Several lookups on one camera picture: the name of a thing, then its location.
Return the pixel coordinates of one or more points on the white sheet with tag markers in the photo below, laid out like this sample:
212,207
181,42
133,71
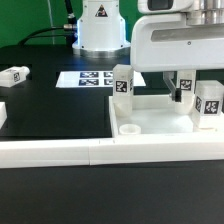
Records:
92,79

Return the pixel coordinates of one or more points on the white fence bar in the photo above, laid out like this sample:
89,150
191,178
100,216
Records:
3,114
121,150

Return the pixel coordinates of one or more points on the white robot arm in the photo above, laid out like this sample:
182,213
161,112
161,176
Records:
175,35

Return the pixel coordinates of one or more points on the white square tabletop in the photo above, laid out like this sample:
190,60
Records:
154,119

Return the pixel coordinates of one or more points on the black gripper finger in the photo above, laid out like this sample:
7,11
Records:
175,93

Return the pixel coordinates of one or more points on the white front fence bar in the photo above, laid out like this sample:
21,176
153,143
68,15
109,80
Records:
121,150

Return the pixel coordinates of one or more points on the white left fence bar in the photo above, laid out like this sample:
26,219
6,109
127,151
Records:
3,114

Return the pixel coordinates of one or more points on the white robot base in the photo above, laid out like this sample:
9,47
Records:
101,30

